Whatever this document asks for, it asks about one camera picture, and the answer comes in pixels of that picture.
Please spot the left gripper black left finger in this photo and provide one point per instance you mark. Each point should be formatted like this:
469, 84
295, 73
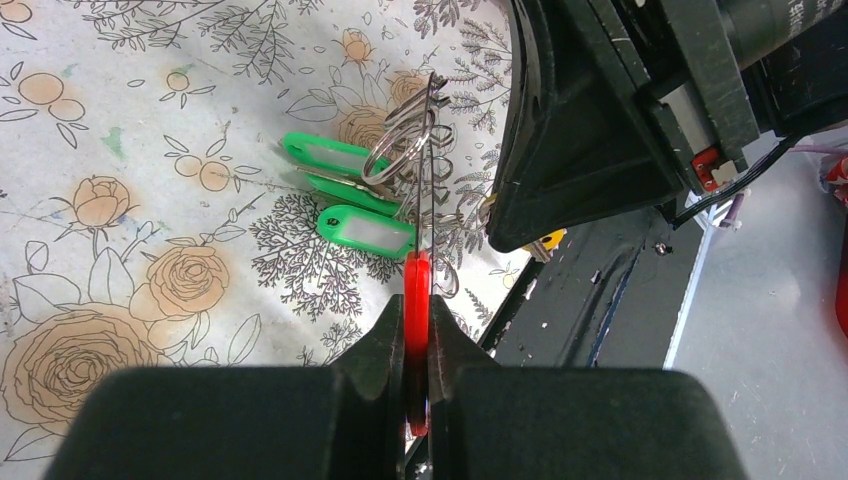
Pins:
339, 421

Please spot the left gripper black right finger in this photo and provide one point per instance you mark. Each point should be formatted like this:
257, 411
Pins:
489, 421

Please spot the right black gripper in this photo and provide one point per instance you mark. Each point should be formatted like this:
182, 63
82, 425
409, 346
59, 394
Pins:
614, 106

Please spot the yellow headed key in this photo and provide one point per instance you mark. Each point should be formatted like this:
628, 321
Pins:
542, 249

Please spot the large keyring with red handle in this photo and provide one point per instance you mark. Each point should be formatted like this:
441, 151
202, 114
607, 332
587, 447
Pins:
409, 162

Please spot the green key tag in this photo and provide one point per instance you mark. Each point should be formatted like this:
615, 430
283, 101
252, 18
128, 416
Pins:
352, 195
364, 230
325, 154

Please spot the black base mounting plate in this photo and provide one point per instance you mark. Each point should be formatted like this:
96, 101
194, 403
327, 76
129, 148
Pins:
610, 297

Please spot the red cloth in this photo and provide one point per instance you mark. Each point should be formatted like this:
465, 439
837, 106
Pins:
837, 177

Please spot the floral patterned table mat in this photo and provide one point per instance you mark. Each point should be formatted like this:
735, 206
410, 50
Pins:
149, 213

